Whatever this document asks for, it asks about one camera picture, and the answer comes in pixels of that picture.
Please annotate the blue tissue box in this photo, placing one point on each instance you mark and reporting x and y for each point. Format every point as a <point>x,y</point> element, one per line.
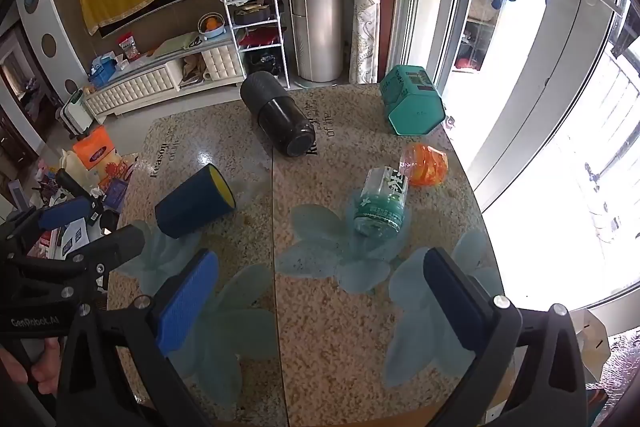
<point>102,71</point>

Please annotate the teal hexagonal tin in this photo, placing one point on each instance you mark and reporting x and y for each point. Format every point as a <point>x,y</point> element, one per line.
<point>411,101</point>

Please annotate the orange packet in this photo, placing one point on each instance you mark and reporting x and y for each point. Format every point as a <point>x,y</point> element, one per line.
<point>95,150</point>

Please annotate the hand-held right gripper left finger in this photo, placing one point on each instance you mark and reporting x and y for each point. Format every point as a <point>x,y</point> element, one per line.
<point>187,302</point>

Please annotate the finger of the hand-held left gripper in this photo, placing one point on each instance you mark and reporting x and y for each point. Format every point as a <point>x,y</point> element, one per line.
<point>65,213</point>
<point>112,247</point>

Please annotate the dark blue cup yellow inside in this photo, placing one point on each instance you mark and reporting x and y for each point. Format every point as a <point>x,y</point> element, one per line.
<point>192,203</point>

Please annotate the green plastic gum bottle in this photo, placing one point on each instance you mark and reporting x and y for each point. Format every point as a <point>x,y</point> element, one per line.
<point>381,204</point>

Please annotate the red snack packet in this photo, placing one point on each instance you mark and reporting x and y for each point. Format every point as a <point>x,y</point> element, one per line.
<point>129,47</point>

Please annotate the orange plastic cup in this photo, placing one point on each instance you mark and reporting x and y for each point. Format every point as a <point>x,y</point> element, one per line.
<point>425,164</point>

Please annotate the black ribbed cup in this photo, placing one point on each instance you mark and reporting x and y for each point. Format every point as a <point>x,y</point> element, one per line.
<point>277,117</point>

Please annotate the small cardboard box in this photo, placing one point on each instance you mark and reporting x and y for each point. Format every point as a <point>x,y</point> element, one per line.
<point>592,342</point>

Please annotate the blue bowl with oranges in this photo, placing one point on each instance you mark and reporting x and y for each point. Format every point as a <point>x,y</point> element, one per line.
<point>210,27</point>

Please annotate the dark blue box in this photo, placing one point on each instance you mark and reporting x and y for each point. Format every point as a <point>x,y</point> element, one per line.
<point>115,194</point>

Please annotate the black bag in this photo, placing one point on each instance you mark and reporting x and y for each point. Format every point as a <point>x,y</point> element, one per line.
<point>262,63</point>

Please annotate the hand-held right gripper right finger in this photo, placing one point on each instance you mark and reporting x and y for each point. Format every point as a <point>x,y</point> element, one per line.
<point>452,297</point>

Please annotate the person's left hand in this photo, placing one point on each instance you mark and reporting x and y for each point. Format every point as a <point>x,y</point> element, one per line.
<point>46,364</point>

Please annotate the black television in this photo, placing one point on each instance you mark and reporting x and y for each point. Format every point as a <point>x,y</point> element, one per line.
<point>150,9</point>

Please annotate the white air purifier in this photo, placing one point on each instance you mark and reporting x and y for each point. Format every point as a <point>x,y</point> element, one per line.
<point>75,113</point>

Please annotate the white tufted cabinet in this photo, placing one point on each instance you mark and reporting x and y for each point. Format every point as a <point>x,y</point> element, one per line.
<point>160,79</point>

